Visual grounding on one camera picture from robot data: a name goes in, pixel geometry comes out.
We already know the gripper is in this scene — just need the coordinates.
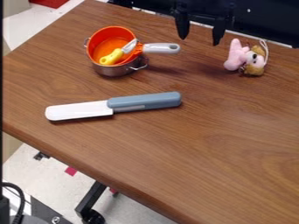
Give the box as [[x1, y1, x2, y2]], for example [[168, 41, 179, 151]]
[[170, 0, 240, 47]]

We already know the pink and brown plush puppy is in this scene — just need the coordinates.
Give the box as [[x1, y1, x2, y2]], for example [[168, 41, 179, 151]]
[[221, 38, 270, 78]]

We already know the silver pot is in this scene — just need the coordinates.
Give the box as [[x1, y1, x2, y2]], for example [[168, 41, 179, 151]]
[[82, 37, 151, 78]]

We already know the yellow toy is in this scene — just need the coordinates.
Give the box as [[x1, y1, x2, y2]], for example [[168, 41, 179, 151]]
[[98, 38, 139, 66]]

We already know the red box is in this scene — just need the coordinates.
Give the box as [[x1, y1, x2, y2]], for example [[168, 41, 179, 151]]
[[28, 0, 71, 10]]

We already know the black table leg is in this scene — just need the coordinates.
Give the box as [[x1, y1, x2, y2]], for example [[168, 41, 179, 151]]
[[73, 180, 109, 224]]

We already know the orange strainer with white handle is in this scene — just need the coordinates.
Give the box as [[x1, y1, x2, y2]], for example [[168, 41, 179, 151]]
[[85, 25, 183, 67]]

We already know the white spatula with blue-grey handle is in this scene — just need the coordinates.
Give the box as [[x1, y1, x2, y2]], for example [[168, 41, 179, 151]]
[[44, 91, 184, 123]]

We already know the black cable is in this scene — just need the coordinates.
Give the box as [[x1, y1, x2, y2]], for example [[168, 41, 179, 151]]
[[1, 181, 27, 224]]

